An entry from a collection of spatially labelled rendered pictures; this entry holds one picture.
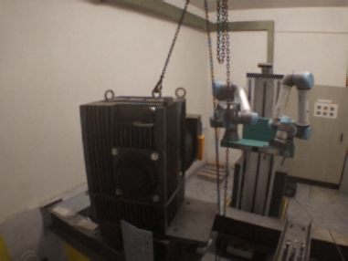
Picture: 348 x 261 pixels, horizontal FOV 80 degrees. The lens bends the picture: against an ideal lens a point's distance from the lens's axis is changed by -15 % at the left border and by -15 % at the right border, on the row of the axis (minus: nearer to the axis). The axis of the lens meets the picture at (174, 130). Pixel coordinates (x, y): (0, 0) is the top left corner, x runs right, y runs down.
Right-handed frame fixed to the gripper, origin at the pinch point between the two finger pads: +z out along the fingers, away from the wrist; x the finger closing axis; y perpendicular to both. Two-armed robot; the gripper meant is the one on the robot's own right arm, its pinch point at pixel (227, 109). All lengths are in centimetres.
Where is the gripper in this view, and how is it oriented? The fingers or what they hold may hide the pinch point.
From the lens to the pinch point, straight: 125.6
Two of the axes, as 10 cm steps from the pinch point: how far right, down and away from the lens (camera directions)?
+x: -9.7, -0.3, 2.4
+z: -2.4, 2.6, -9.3
